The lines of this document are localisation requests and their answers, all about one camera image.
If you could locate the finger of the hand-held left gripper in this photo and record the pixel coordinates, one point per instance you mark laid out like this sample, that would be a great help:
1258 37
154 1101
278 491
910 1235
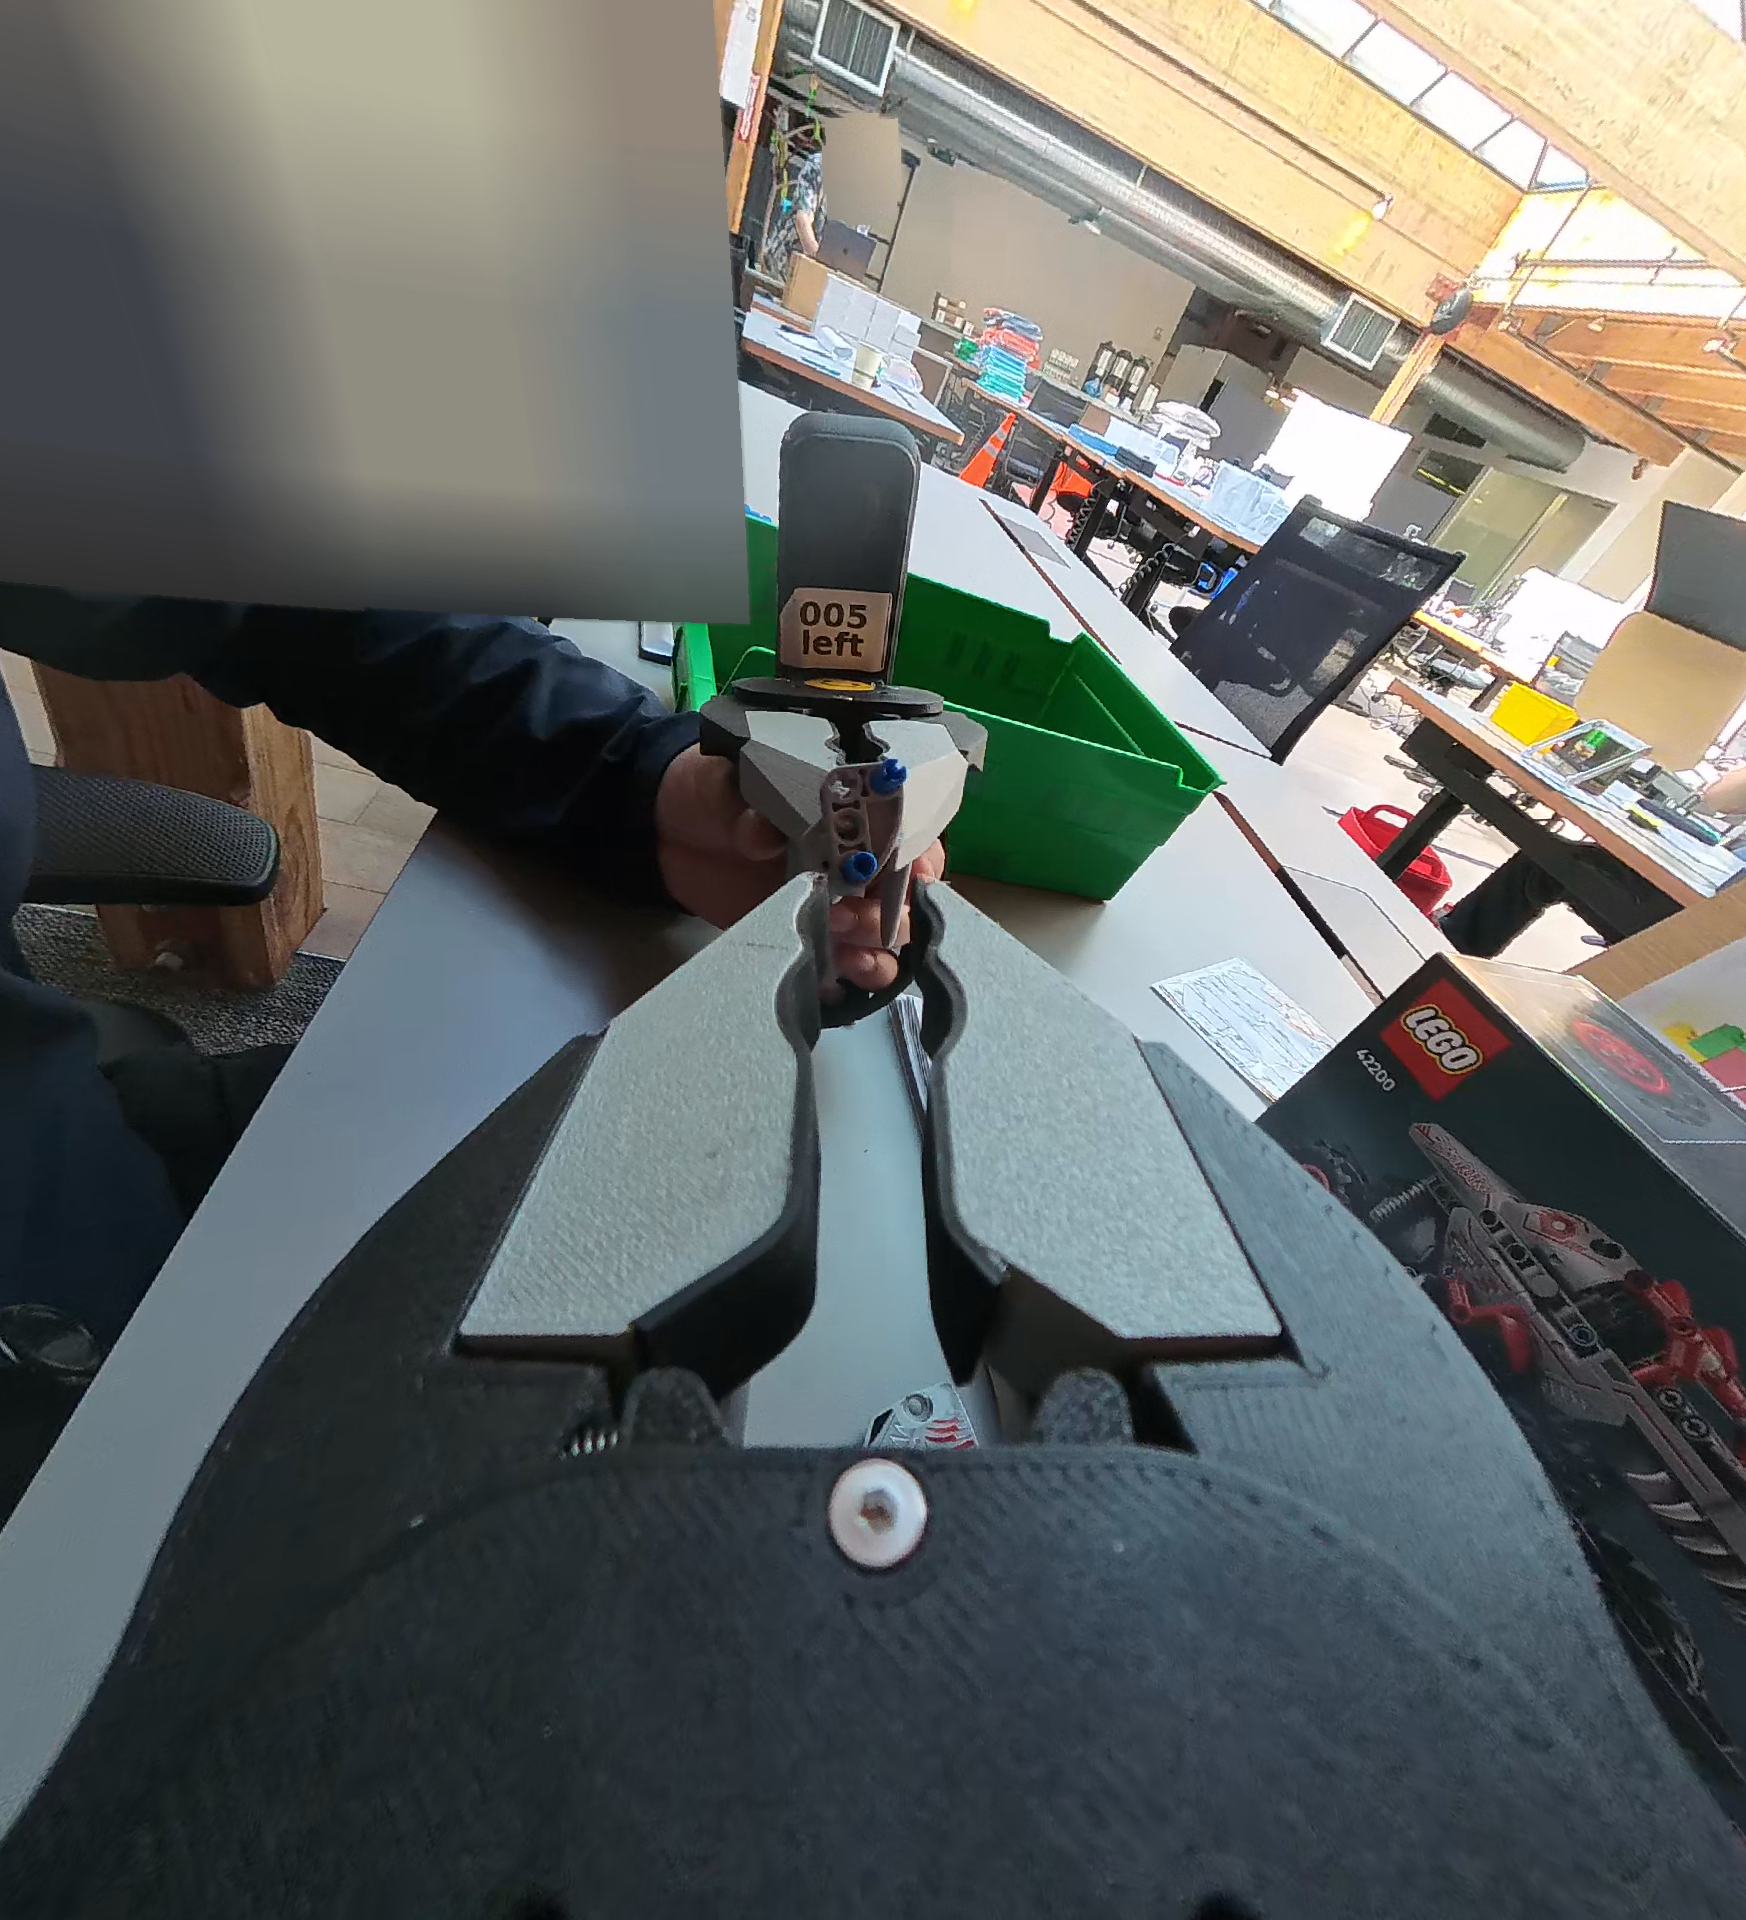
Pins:
946 772
776 772

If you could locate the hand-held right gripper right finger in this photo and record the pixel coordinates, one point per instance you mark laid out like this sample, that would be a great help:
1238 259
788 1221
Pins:
1099 1185

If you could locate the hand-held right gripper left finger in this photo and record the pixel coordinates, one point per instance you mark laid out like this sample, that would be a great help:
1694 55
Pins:
663 1171

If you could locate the grey lego beam assembly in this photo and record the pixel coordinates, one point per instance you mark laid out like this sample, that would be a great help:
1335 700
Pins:
856 819

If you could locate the person's left forearm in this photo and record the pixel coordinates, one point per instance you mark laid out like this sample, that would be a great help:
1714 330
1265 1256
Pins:
440 706

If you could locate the lego sticker sheet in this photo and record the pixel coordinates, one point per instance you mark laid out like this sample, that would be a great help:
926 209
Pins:
1242 1027

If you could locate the dark lego set box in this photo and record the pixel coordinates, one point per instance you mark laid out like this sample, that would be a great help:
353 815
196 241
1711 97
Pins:
1564 1201

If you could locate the person's left hand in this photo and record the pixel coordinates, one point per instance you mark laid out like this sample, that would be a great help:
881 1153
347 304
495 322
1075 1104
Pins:
717 847

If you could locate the green plastic bin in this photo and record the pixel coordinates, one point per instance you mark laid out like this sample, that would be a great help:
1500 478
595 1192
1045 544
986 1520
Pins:
1069 780

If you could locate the orange traffic cone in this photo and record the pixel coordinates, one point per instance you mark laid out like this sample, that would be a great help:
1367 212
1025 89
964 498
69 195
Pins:
991 456

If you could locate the black mesh office chair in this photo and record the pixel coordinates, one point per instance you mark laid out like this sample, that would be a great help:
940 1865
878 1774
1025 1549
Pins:
1308 629

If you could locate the red bag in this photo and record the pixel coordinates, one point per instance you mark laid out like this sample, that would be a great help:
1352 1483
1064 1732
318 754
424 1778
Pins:
1390 855

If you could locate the wooden work table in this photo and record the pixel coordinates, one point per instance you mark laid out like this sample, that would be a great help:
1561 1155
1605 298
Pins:
1503 765

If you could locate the yellow storage bin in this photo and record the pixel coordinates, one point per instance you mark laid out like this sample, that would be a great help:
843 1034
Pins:
1533 715

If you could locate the black office chair with armrests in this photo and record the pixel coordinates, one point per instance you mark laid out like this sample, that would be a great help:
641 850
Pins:
154 832

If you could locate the person's dark-clothed body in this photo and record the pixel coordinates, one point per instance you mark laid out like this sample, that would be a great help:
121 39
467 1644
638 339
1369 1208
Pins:
2 1123

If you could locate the beige and black office chair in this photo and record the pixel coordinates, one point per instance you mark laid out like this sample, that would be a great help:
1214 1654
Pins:
1669 675

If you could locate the silver ventilation duct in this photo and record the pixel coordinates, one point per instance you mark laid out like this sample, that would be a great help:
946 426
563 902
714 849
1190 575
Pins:
1052 148

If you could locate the wooden post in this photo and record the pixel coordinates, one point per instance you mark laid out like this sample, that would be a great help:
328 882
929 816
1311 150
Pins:
213 841

